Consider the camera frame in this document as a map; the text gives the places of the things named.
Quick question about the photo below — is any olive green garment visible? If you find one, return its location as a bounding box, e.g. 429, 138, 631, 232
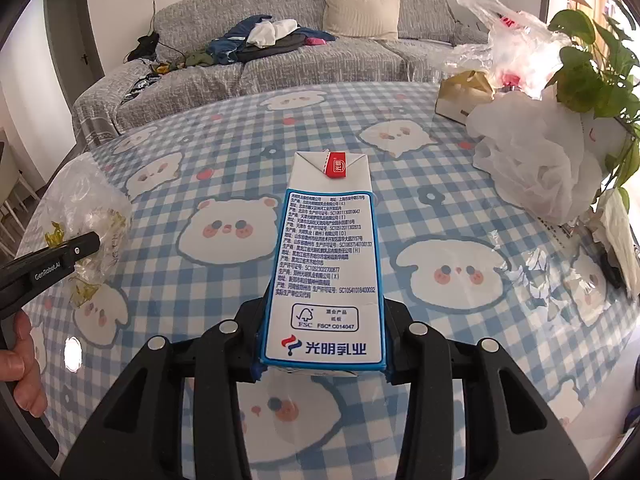
182, 50, 218, 68

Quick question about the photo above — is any beige dining chair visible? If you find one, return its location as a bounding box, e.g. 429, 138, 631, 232
0, 145, 38, 256

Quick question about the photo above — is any brown paper box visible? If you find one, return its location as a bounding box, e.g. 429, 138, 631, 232
434, 71, 496, 125

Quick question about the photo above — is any black bag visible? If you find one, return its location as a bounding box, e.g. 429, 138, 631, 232
125, 32, 161, 63

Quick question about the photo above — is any green potted plant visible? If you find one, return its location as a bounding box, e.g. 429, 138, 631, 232
547, 7, 640, 211

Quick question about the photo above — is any white paper wrapper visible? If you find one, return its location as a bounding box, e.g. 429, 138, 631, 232
595, 192, 640, 301

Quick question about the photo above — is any person's left hand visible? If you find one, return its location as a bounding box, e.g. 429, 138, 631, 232
0, 310, 49, 418

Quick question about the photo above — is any blue checked bear tablecloth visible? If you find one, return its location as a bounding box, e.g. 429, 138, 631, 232
15, 82, 640, 480

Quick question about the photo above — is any clear plastic bag red print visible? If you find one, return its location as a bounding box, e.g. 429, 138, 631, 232
427, 0, 571, 101

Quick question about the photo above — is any black garment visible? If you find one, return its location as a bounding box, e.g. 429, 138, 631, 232
235, 32, 336, 63

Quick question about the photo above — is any grey covered sofa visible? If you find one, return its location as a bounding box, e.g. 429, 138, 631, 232
71, 0, 493, 151

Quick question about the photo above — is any beige cushion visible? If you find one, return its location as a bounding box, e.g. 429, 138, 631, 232
322, 0, 402, 41

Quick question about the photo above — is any patterned dark packet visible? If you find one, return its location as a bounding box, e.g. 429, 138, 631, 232
120, 72, 156, 106

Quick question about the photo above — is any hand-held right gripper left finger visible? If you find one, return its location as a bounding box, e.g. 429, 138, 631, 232
60, 300, 266, 480

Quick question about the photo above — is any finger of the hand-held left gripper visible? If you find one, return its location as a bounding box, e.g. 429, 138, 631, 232
0, 232, 101, 322

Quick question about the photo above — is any clear bag of gold wrappers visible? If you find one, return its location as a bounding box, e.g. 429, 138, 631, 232
30, 152, 133, 311

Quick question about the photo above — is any white garment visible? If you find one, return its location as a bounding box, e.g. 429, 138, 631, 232
247, 19, 300, 47

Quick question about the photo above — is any dark blue jacket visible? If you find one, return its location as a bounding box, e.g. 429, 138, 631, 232
206, 15, 273, 66

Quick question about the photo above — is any interior door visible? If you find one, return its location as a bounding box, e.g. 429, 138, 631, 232
44, 0, 104, 98

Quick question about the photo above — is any blue white milk carton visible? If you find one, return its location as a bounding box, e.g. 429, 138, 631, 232
257, 149, 388, 378

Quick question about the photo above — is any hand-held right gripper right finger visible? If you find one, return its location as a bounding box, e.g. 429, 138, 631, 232
382, 300, 591, 480

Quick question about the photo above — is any crumpled white plastic bag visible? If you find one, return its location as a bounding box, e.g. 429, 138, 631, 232
467, 92, 616, 226

